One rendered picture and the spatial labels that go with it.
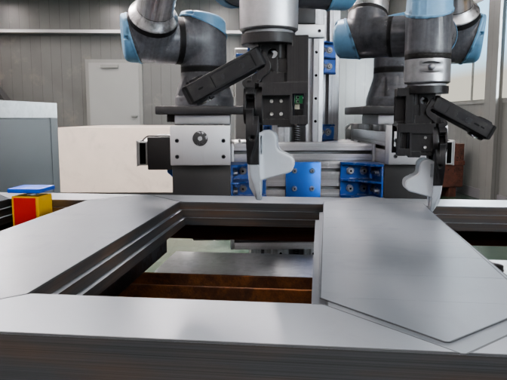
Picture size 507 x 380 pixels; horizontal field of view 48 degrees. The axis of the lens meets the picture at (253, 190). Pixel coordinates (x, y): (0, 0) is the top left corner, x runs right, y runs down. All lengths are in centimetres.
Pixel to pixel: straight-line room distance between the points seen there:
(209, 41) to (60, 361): 109
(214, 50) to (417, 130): 64
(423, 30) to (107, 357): 73
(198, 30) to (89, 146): 580
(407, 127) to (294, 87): 31
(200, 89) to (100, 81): 1146
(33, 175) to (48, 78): 1100
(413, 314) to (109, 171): 673
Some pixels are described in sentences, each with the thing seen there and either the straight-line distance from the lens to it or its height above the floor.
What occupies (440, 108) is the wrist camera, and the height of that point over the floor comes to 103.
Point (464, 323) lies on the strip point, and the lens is 47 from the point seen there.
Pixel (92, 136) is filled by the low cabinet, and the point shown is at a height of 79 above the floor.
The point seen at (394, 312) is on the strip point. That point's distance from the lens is 48.
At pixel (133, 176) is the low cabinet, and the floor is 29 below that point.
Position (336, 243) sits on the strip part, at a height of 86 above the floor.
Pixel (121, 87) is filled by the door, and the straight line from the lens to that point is 1210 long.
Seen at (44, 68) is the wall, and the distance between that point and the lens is 1255.
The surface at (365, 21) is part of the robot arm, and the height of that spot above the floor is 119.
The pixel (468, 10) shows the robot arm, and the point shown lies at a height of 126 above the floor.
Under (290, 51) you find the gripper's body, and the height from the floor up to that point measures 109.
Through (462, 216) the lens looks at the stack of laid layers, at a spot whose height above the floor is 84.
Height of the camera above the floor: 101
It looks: 7 degrees down
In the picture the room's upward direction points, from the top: straight up
